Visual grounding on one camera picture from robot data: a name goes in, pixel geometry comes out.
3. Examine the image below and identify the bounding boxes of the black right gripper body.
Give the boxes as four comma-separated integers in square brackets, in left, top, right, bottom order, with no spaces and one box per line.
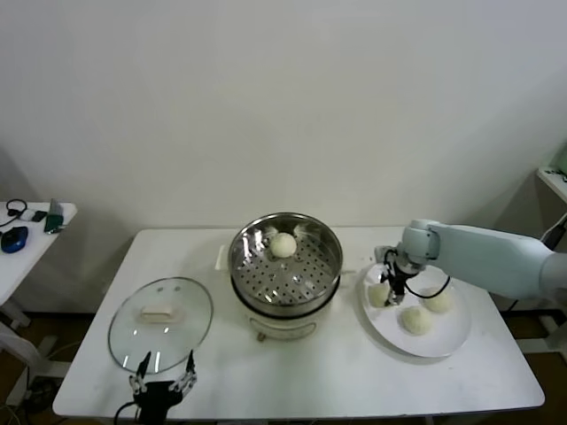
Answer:
[384,250,420,287]

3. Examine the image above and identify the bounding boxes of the blue computer mouse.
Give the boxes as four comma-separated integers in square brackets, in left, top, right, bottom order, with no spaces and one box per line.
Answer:
[0,226,31,254]

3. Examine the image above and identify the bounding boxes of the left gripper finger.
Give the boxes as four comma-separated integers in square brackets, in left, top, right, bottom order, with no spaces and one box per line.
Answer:
[167,349,198,394]
[128,352,151,394]

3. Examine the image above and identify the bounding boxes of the stainless steel steamer basket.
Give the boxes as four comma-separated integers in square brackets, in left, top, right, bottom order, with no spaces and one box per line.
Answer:
[228,212,345,318]

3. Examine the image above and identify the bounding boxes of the white round plate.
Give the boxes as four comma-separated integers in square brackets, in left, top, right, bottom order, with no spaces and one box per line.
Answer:
[358,260,471,359]

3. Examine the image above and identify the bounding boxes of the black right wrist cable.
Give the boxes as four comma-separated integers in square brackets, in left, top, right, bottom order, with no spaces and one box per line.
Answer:
[405,274,452,298]

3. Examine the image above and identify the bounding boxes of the white steamed baozi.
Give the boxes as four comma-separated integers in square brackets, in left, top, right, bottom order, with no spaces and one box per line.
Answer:
[269,232,297,259]
[400,305,433,335]
[420,286,454,313]
[369,283,392,308]

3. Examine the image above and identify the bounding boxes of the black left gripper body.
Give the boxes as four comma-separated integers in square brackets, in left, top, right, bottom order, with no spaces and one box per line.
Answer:
[134,381,183,425]

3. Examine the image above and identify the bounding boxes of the white side table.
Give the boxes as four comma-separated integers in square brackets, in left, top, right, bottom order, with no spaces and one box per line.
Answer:
[0,201,79,408]

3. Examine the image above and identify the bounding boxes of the white wall cable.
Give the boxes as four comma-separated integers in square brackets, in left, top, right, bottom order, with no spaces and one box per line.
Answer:
[540,213,567,243]

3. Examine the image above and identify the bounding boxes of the glass lid with cream handle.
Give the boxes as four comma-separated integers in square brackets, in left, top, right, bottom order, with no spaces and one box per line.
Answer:
[107,276,214,375]

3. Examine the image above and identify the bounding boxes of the dark floor power strip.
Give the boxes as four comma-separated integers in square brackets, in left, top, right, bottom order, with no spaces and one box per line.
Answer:
[26,375,61,404]

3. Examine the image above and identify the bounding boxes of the black power adapter cable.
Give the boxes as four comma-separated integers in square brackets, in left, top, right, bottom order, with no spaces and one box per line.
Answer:
[504,229,562,313]

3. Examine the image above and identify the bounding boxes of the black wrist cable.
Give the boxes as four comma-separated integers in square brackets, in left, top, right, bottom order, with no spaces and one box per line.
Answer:
[405,274,452,298]
[113,400,141,425]

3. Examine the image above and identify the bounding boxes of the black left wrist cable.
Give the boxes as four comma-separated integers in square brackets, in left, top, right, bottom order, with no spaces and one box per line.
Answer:
[113,400,141,425]

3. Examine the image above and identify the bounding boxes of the green and grey board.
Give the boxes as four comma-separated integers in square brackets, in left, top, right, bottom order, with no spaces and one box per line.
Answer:
[43,197,68,235]

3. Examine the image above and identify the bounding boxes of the black headset with cable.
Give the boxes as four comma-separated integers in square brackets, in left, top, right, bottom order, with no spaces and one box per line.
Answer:
[0,199,31,228]

